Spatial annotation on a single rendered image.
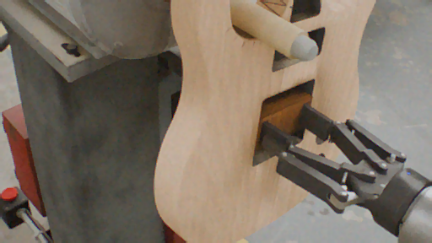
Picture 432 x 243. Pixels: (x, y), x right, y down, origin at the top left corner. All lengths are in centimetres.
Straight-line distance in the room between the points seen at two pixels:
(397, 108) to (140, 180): 173
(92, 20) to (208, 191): 25
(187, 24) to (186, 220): 25
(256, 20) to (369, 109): 205
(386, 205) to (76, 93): 53
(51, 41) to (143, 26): 17
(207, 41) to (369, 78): 230
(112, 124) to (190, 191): 38
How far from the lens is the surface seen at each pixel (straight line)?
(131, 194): 118
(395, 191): 65
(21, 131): 125
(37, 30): 91
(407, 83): 290
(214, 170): 70
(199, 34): 58
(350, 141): 74
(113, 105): 102
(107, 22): 72
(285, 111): 75
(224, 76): 63
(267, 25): 62
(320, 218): 213
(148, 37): 77
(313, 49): 60
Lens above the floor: 157
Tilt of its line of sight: 37 degrees down
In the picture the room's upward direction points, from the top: 7 degrees clockwise
